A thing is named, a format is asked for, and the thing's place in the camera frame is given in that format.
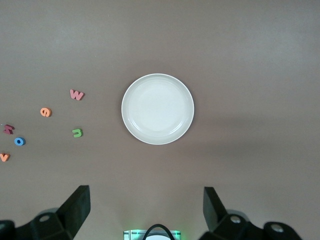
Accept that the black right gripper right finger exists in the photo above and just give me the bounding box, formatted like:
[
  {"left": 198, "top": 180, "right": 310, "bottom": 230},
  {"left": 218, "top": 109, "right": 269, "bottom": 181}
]
[{"left": 199, "top": 186, "right": 303, "bottom": 240}]

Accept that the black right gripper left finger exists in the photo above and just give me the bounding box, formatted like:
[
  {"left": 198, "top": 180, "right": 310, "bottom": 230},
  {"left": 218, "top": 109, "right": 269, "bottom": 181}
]
[{"left": 0, "top": 184, "right": 91, "bottom": 240}]

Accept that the orange foam letter g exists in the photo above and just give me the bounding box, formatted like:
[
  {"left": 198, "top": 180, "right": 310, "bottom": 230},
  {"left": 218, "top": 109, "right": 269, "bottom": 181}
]
[{"left": 39, "top": 107, "right": 53, "bottom": 118}]

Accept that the pink foam letter w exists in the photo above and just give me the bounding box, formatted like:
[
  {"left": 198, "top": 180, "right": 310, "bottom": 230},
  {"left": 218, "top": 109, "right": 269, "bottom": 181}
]
[{"left": 69, "top": 89, "right": 86, "bottom": 102}]

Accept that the dark red foam letter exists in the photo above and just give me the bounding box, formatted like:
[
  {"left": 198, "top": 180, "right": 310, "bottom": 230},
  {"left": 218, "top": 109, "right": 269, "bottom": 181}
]
[{"left": 2, "top": 124, "right": 15, "bottom": 136}]

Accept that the beige brown plate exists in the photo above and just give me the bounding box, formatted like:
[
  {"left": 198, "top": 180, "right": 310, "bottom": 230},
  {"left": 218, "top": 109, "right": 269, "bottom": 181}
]
[{"left": 121, "top": 73, "right": 195, "bottom": 146}]

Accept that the brown table cover sheet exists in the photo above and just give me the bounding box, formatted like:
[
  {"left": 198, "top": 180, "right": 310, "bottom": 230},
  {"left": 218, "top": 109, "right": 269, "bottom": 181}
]
[{"left": 0, "top": 0, "right": 320, "bottom": 240}]

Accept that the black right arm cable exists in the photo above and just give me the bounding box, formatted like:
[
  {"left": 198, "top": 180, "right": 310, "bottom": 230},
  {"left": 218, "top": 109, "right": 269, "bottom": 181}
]
[{"left": 143, "top": 223, "right": 174, "bottom": 240}]

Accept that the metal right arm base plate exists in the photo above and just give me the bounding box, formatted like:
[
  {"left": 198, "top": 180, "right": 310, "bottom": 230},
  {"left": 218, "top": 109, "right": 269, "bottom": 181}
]
[{"left": 123, "top": 228, "right": 182, "bottom": 240}]

